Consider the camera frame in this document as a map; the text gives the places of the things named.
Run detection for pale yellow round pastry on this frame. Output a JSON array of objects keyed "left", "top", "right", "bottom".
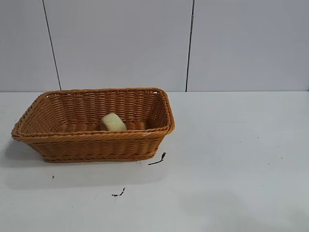
[{"left": 100, "top": 113, "right": 128, "bottom": 132}]

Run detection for brown woven wicker basket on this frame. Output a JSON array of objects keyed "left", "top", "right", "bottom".
[{"left": 11, "top": 87, "right": 176, "bottom": 163}]

